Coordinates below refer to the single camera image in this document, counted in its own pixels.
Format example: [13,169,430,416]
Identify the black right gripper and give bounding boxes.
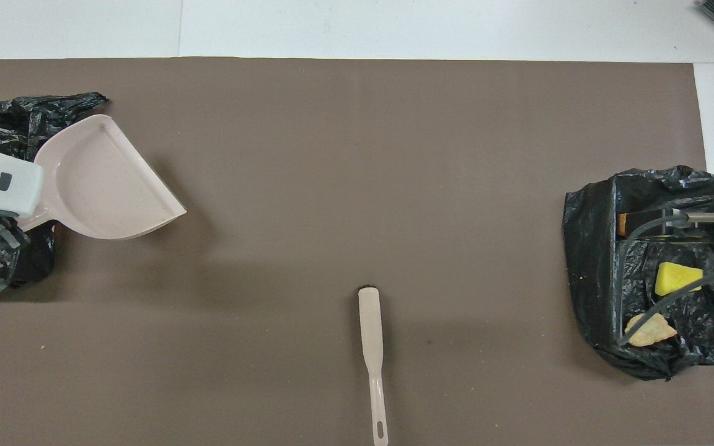
[626,208,712,246]

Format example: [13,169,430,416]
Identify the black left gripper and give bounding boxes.
[0,208,31,252]

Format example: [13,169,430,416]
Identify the yellow sponge wedge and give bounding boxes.
[654,261,704,297]

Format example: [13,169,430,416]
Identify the beige plastic dustpan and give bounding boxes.
[0,114,188,258]

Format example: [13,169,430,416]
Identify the pale bread piece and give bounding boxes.
[624,312,678,348]

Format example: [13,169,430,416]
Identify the beige brush with black bristles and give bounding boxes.
[358,286,390,446]

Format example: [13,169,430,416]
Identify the black bag lined bin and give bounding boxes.
[563,165,714,381]

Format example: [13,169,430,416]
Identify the black bag over pink bin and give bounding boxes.
[0,93,108,293]

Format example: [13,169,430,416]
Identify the brown paper table mat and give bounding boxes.
[0,58,714,446]

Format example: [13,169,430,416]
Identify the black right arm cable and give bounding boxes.
[619,208,714,346]

